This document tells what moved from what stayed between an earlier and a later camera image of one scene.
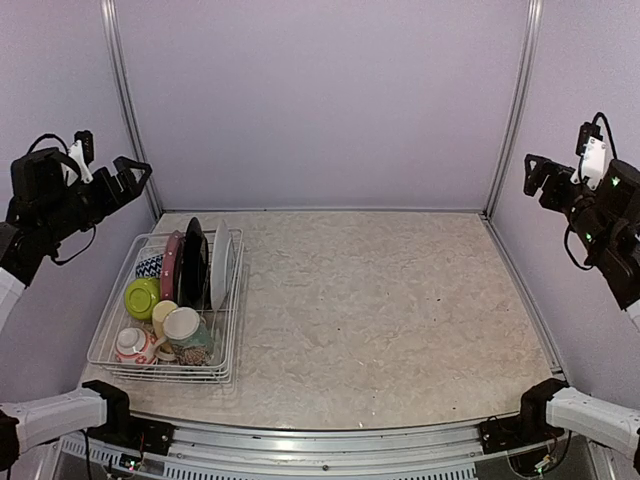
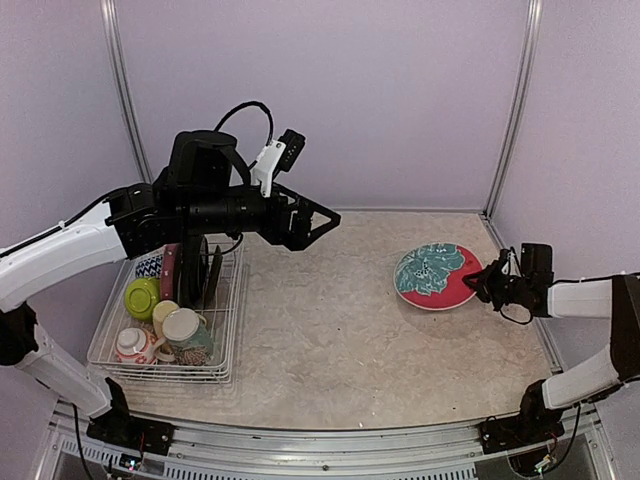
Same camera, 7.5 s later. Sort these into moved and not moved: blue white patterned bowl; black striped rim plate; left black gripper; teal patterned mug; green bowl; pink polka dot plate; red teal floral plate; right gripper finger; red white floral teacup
Moved: left black gripper; right gripper finger; red teal floral plate
Not moved: black striped rim plate; pink polka dot plate; red white floral teacup; teal patterned mug; green bowl; blue white patterned bowl
